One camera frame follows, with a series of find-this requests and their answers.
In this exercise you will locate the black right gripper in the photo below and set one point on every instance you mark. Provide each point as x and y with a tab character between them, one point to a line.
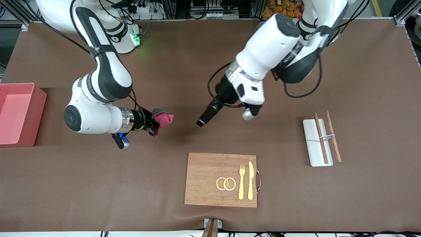
142	119

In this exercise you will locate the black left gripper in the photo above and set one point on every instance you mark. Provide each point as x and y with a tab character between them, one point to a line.
225	92

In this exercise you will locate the pink and grey cloth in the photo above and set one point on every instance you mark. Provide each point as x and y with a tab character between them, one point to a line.
162	119

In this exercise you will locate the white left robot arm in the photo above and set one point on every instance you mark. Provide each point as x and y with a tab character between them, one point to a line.
273	42

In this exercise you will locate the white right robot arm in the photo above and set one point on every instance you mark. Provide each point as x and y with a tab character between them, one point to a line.
108	75

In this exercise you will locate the wooden cutting board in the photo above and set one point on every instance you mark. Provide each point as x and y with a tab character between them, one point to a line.
204	177

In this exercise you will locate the lemon slice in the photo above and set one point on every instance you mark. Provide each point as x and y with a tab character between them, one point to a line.
230	184
219	183

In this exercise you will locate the yellow fork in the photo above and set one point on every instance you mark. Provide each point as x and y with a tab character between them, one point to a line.
241	187

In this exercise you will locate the yellow knife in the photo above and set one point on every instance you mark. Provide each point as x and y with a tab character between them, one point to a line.
250	184

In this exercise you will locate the white power strip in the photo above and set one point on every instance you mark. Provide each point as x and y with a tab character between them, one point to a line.
148	13

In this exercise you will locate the white rectangular plate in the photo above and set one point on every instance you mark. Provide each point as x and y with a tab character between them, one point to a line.
312	148

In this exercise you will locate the brown bar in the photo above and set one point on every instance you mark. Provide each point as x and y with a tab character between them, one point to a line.
210	230

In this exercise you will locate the brown wooden chopstick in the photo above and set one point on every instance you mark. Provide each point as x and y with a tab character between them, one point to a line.
320	138
333	135

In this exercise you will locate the thin white chopstick rest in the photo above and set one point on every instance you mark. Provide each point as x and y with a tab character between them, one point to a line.
329	136

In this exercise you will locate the orange packaged goods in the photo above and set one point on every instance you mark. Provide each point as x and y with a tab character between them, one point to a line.
279	10

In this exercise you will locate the pink plastic bin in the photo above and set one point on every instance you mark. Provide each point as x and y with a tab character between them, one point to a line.
16	115

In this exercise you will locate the grey metal table bracket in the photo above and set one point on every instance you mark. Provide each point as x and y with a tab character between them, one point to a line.
219	223

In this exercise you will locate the aluminium frame profile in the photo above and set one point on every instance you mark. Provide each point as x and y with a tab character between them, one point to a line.
406	14

